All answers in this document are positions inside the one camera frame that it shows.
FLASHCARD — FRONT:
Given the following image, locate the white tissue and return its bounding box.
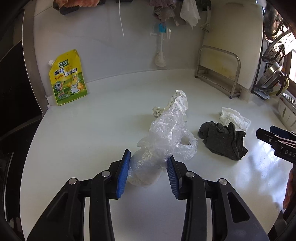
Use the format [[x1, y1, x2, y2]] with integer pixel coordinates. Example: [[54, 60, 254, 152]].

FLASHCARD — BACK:
[[220, 107, 251, 132]]

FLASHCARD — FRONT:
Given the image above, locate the clear plastic bag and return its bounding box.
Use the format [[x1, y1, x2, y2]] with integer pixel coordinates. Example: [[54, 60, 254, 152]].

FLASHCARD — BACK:
[[127, 106, 199, 187]]

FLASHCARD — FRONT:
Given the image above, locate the black cloth rag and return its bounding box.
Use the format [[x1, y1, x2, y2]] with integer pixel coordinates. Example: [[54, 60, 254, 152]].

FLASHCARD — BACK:
[[198, 121, 248, 161]]

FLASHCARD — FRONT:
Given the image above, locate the steel pot lid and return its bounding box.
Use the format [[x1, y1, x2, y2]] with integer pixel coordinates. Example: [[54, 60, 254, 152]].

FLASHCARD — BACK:
[[253, 62, 290, 99]]

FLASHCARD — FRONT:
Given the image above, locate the black dish rack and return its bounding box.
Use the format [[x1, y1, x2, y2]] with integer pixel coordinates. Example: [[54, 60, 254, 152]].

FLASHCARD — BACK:
[[251, 2, 292, 100]]

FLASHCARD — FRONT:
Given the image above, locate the steel cutting board rack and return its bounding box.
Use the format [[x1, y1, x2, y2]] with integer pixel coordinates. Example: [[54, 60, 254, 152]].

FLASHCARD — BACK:
[[195, 45, 242, 99]]

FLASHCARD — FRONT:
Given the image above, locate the crumpled white checked paper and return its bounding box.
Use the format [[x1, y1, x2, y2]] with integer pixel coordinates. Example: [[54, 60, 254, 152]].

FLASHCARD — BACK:
[[152, 90, 188, 122]]

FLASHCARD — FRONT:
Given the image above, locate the steel steamer basket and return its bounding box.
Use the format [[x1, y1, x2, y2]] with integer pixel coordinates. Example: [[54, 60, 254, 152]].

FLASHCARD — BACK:
[[262, 30, 295, 64]]

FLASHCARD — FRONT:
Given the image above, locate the white cutting board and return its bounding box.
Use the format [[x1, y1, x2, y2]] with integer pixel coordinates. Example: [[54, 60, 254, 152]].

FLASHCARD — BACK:
[[200, 1, 263, 89]]

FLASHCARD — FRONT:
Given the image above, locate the yellow seasoning pouch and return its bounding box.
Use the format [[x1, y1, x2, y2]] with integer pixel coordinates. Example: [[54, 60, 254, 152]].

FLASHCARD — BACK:
[[48, 49, 88, 106]]

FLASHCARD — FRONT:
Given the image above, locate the white bottle brush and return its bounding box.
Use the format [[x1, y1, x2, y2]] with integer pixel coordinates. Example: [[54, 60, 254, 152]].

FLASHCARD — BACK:
[[150, 23, 171, 68]]

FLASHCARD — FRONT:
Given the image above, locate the white hanging cloth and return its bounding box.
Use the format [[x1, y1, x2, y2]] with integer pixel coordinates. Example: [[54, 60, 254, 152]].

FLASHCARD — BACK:
[[180, 0, 201, 28]]

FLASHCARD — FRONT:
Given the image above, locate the grey hanging cloth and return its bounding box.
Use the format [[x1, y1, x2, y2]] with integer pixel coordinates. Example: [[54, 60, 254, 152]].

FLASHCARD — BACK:
[[149, 0, 176, 23]]

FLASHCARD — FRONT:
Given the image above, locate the pink dish cloth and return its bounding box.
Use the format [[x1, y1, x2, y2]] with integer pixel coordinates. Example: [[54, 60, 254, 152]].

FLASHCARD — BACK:
[[56, 0, 100, 8]]

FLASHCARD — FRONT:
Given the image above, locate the black wall rail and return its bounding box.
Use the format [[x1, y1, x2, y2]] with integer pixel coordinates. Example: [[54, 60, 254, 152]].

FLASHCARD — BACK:
[[52, 0, 135, 16]]

